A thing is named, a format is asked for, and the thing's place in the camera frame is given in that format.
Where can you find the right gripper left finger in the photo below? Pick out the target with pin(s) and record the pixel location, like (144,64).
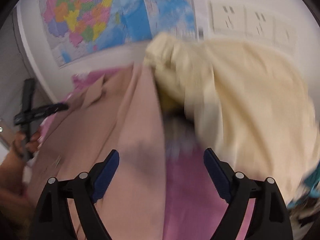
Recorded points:
(52,218)

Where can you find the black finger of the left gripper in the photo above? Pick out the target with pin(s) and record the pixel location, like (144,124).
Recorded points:
(50,109)

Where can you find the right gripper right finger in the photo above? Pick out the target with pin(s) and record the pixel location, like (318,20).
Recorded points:
(270,218)

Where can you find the pink hooded jacket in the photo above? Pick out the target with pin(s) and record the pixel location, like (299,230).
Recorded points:
(118,112)

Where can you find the person's left hand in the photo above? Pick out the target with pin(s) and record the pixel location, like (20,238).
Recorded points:
(24,148)

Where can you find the teal plastic basket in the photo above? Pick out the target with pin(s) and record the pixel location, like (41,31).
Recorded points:
(308,188)

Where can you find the pink bed sheet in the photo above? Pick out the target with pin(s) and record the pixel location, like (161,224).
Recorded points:
(193,209)

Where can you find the cream beige garment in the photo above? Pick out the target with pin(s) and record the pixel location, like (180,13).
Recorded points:
(248,103)

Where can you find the colourful wall map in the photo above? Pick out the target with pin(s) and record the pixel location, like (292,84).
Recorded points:
(77,28)

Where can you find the white wall socket panel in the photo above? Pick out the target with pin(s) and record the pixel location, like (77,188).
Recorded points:
(238,20)

